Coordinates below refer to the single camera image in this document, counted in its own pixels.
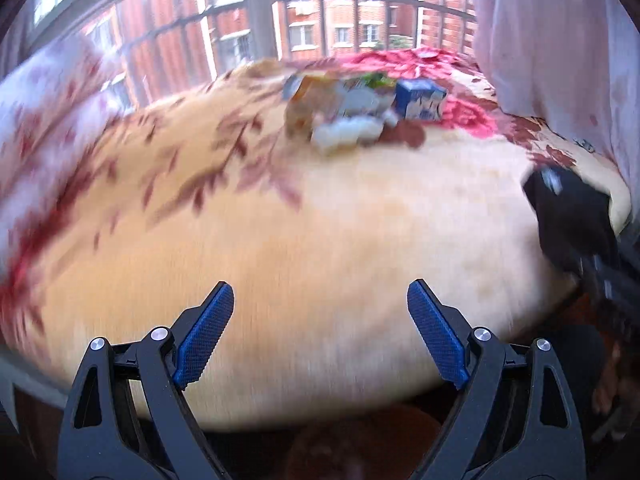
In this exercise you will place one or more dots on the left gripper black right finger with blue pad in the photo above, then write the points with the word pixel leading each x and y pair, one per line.
pixel 514 417

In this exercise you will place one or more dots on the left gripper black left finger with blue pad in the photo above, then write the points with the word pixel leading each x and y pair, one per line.
pixel 100 436

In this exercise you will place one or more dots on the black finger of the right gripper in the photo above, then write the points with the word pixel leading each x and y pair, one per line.
pixel 576 234

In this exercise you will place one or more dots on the white sheer curtain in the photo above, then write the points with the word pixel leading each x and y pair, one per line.
pixel 573 63

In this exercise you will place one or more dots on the blue white milk carton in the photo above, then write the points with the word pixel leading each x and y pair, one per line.
pixel 420 99

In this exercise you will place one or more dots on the green snack wrapper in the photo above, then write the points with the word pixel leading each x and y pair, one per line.
pixel 377 80

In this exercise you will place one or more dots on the yellow floral fleece blanket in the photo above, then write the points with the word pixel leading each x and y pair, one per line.
pixel 319 248

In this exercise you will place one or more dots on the folded white red floral quilt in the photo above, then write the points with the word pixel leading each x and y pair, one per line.
pixel 54 107

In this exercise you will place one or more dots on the grey window frame with bars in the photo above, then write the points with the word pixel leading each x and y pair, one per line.
pixel 165 47

